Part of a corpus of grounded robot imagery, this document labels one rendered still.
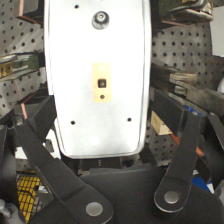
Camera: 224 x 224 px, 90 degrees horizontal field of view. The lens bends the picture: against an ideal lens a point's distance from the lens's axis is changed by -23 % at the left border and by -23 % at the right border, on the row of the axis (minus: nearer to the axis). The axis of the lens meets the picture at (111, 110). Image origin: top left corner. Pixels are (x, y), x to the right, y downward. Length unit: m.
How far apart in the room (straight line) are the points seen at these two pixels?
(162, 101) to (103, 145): 0.23
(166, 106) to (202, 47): 0.65
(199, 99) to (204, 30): 0.61
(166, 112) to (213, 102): 0.09
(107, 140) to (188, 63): 0.54
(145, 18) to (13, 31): 0.56
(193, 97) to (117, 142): 0.21
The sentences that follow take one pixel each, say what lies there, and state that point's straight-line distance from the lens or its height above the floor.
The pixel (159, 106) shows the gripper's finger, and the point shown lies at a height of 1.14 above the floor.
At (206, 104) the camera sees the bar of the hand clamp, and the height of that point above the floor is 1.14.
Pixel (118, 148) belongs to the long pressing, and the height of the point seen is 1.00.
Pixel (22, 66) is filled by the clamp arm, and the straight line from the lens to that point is 0.29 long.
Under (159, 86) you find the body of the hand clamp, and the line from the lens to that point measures 0.34.
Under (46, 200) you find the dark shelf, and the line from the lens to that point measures 0.56.
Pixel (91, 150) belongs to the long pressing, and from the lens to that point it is 0.38.
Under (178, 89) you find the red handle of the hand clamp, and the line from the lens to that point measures 0.27.
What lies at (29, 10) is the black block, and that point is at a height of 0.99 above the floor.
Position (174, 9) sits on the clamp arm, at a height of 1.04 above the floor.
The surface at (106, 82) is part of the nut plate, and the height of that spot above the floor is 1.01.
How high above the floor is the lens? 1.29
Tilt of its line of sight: 66 degrees down
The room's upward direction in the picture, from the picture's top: 165 degrees clockwise
